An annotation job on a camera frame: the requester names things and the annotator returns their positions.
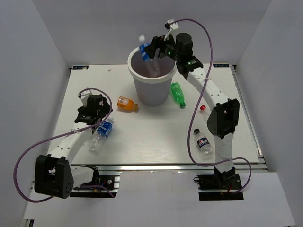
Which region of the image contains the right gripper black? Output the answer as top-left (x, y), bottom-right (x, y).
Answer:
top-left (143, 31), bottom-right (181, 62)

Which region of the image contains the blue label water bottle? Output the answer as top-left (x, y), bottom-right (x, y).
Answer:
top-left (88, 117), bottom-right (114, 156)
top-left (138, 35), bottom-right (160, 78)

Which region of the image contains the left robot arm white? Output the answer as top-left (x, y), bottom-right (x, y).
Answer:
top-left (34, 94), bottom-right (111, 199)

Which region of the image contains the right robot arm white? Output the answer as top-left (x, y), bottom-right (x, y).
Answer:
top-left (144, 33), bottom-right (240, 189)

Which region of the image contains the white plastic bin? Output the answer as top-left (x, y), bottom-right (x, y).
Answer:
top-left (127, 47), bottom-right (177, 106)

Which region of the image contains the orange juice bottle lying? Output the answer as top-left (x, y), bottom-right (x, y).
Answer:
top-left (117, 96), bottom-right (138, 111)

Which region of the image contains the green plastic bottle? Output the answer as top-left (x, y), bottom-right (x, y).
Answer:
top-left (170, 82), bottom-right (186, 108)

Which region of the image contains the left blue corner label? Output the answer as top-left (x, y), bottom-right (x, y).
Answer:
top-left (72, 65), bottom-right (89, 70)

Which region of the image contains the blue corner label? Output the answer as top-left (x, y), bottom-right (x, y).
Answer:
top-left (72, 65), bottom-right (89, 70)
top-left (213, 63), bottom-right (230, 68)

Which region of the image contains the right blue corner label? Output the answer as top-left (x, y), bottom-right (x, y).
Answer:
top-left (213, 63), bottom-right (230, 68)

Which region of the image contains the red cap water bottle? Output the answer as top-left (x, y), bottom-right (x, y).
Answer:
top-left (200, 105), bottom-right (211, 121)

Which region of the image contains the pepsi bottle black cap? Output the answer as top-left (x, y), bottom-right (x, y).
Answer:
top-left (194, 128), bottom-right (213, 160)

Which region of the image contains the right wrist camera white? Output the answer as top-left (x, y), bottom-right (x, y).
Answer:
top-left (164, 19), bottom-right (179, 40)

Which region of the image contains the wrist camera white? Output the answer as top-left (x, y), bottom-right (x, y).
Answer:
top-left (77, 89), bottom-right (92, 106)
top-left (164, 19), bottom-right (179, 40)

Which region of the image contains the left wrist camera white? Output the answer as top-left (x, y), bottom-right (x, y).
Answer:
top-left (77, 89), bottom-right (92, 106)

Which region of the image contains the aluminium front rail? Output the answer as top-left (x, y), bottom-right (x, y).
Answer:
top-left (97, 163), bottom-right (268, 171)

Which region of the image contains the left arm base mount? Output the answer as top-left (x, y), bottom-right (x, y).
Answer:
top-left (69, 165), bottom-right (120, 198)

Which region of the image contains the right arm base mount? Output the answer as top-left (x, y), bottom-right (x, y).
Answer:
top-left (193, 174), bottom-right (244, 201)

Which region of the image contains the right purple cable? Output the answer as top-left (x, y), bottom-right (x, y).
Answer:
top-left (169, 18), bottom-right (252, 193)

